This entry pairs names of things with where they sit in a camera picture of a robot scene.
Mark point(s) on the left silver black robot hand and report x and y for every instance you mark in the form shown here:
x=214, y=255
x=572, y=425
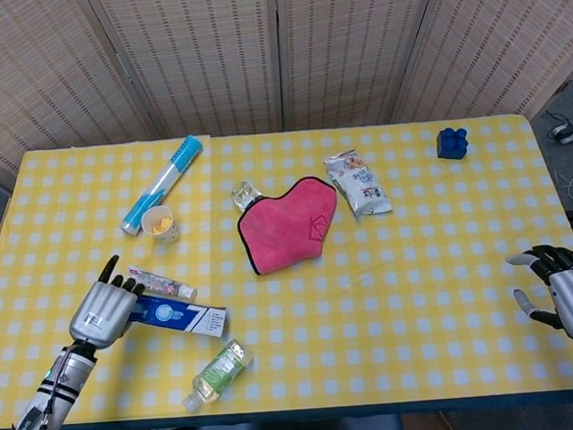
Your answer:
x=104, y=311

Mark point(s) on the white toothpaste tube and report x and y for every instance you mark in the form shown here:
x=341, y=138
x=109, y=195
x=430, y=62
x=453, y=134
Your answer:
x=161, y=283

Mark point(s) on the blue and white toothpaste box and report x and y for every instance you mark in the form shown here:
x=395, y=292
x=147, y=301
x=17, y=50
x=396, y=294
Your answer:
x=188, y=318

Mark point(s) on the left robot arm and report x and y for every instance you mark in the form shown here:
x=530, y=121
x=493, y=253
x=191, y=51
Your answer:
x=44, y=409

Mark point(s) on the paper cup with orange snacks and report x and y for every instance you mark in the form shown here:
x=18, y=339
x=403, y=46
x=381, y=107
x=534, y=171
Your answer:
x=159, y=224

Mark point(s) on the green label plastic bottle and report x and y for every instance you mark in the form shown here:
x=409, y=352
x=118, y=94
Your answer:
x=218, y=374

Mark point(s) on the blue and clear tube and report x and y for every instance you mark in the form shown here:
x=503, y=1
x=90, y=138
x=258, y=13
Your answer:
x=164, y=186

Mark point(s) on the clear glass jar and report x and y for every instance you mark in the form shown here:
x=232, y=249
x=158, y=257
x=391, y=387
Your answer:
x=243, y=196

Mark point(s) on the blue toy building block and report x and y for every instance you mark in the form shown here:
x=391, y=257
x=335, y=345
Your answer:
x=452, y=143

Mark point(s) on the pink cloth with black trim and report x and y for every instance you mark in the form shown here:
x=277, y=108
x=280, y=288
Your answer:
x=289, y=224

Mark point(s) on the yellow checkered tablecloth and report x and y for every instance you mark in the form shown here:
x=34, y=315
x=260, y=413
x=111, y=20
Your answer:
x=324, y=330

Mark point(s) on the white snack bag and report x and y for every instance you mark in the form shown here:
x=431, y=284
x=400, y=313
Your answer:
x=358, y=183

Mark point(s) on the bamboo folding screen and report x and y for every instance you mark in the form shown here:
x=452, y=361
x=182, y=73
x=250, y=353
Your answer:
x=275, y=53

